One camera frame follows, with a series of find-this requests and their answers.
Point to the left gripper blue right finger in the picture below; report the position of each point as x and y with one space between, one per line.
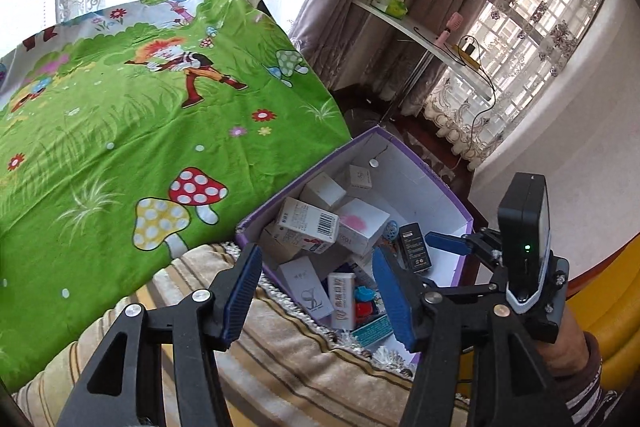
401 292

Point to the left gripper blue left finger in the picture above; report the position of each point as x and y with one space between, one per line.
237 287

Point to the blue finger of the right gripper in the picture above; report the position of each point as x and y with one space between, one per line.
452 244

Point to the plain white square box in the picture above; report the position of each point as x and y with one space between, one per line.
322 192

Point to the teal toothpaste box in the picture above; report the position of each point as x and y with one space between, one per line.
374 332

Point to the person right hand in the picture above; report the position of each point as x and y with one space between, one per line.
569 354

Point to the red toy car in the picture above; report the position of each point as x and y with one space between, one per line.
365 311

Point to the black product box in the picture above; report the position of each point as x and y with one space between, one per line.
413 248

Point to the white dental box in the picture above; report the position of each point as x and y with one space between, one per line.
341 292

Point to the white flat box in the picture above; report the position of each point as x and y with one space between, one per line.
302 282

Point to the striped beige cushion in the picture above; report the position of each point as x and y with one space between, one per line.
284 370

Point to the brown cardboard box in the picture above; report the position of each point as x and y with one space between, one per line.
274 249

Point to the purple white cardboard box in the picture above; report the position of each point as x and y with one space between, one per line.
403 186

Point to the white barcode medicine box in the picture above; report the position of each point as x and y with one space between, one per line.
305 227

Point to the white saxophone music box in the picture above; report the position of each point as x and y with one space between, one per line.
359 177

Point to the green cartoon tablecloth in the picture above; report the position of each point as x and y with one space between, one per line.
130 136

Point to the pink hairbrush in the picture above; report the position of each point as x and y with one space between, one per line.
452 25

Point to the white side table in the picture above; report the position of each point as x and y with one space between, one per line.
418 34

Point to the green tissue pack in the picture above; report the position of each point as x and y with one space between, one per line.
393 8

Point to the black camera box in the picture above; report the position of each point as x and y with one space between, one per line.
524 226

